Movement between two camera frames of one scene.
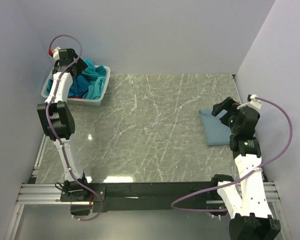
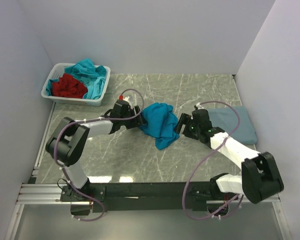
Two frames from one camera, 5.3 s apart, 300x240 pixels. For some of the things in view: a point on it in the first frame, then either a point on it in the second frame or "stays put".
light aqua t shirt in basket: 95,89 stays put
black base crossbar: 146,196 stays put
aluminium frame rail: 32,193 stays put
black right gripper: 229,103 -> 184,120
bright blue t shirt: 80,86 -> 161,124
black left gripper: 80,67 -> 139,119
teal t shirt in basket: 92,72 stays put
